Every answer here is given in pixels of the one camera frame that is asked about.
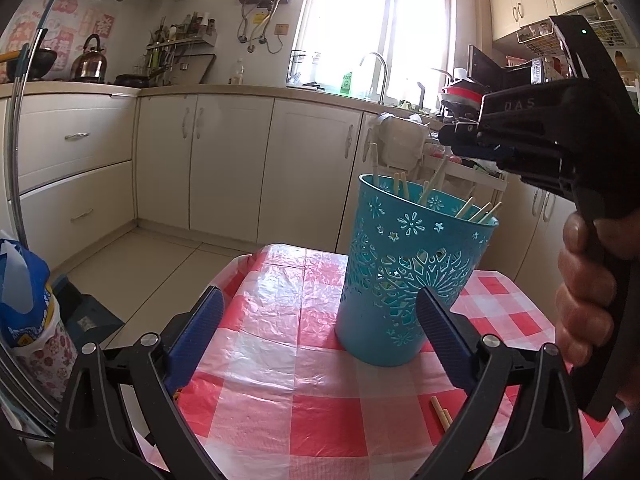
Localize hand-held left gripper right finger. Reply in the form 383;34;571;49
416;286;586;480

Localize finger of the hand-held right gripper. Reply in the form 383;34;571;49
451;141;523;175
437;118;483;148

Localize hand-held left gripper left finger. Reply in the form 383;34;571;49
52;285;226;480

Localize blue perforated plastic basket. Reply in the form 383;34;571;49
334;174;500;367

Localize bunch of wooden chopsticks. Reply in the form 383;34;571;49
369;142;503;226

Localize person's right hand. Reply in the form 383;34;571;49
555;210;632;367

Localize white shelf cart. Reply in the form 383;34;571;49
425;152;509;206

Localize stack of bowls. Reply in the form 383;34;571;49
440;79;485;111

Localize white hanging waste bin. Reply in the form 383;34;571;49
374;114;432;170

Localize red white checked tablecloth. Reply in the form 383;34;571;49
145;244;626;480

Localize chrome kitchen faucet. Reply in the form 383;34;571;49
359;52;390;105

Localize cream tall cabinet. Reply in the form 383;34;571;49
502;172;576;291

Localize dark blue box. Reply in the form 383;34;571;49
52;272;126;348

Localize kitchen window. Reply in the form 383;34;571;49
290;0;468;111

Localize floral patterned bag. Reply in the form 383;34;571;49
10;310;80;401

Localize cream kitchen base cabinets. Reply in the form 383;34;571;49
0;82;501;291

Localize blue plastic bag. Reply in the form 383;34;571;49
0;237;54;348

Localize dark cutting board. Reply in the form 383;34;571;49
167;54;217;85

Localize metal mop pole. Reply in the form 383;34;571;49
10;0;69;251

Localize steel kettle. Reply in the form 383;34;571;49
71;34;109;82

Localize black wok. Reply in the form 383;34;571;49
0;47;58;82

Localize wire dish rack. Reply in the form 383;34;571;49
517;10;640;61

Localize wall utensil rack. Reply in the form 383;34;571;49
146;12;219;54

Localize pink wall stickers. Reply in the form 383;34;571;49
0;0;116;81

